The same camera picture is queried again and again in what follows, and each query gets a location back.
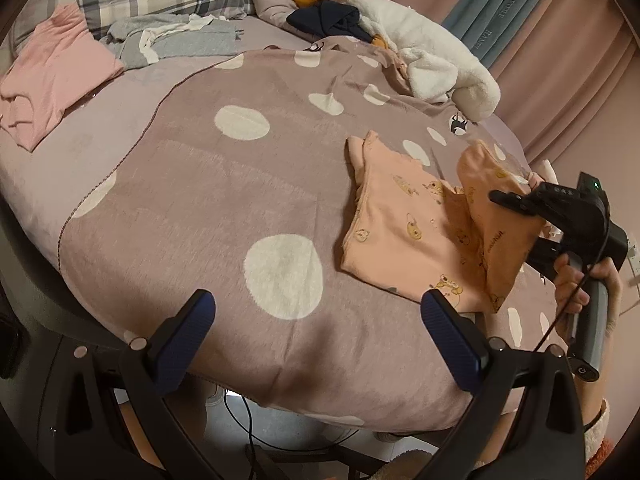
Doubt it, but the grey and white garment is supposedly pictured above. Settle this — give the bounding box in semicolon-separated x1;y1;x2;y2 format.
107;12;246;68

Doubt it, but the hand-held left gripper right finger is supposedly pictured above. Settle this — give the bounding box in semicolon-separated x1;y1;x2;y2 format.
421;289;587;480

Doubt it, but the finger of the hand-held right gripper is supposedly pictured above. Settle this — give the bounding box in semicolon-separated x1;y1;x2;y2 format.
527;237;571;278
489;189;546;218

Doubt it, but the person's right forearm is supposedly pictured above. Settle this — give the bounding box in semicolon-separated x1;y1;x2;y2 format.
572;375;613;480

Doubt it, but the white fluffy garment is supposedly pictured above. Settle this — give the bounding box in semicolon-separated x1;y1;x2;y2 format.
344;0;502;122

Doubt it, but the mauve polka dot blanket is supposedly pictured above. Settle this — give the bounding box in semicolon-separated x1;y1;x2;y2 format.
57;42;576;431

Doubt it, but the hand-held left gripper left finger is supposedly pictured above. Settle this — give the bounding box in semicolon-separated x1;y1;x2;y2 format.
50;289;217;480

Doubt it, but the black floor cable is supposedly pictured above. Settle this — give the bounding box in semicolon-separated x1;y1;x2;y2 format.
220;390;281;480

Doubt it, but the orange printed baby shirt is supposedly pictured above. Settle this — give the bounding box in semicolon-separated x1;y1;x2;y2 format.
340;130;546;313

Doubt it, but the person's right hand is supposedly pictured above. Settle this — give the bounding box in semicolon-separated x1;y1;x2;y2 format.
554;252;623;346

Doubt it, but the pink flat garment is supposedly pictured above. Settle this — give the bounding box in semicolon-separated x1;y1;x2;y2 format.
0;4;126;153

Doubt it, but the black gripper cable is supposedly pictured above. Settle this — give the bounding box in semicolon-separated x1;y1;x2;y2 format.
532;222;618;356

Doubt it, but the teal curtain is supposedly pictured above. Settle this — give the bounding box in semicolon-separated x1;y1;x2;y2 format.
440;0;546;68

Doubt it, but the navy blue cloth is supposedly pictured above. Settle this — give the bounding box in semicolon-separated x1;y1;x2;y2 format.
286;0;373;43

